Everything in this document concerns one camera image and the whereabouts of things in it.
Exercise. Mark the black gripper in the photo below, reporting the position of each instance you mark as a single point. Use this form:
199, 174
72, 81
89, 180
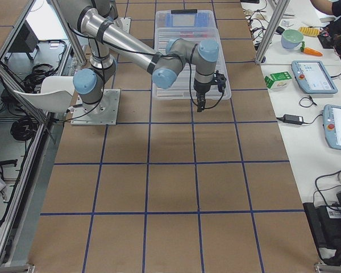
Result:
200, 90

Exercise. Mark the clear plastic box lid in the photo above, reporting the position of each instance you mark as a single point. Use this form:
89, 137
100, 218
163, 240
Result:
180, 89

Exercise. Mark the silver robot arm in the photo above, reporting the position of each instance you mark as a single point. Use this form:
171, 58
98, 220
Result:
90, 18

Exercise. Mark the clear plastic storage box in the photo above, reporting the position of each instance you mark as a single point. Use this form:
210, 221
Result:
161, 16

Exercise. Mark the green white carton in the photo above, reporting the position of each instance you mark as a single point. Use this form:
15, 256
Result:
277, 80

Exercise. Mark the black power adapter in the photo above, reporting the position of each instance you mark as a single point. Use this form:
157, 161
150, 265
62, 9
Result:
291, 119

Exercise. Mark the green bowl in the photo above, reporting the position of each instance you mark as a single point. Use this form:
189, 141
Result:
291, 38

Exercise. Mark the teach pendant tablet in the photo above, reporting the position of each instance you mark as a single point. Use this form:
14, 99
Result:
312, 77
332, 125

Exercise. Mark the toy carrot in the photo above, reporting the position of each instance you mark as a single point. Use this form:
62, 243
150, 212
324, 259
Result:
310, 51

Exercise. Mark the yellow toy corn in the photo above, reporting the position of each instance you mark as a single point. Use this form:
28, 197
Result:
309, 31

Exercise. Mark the white chair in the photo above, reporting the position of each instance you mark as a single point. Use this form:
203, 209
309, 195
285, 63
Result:
55, 95

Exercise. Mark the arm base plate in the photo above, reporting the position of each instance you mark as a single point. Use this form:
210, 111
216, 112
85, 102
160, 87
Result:
123, 23
97, 115

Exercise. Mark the aluminium frame post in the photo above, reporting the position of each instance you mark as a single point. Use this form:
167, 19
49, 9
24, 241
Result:
272, 26

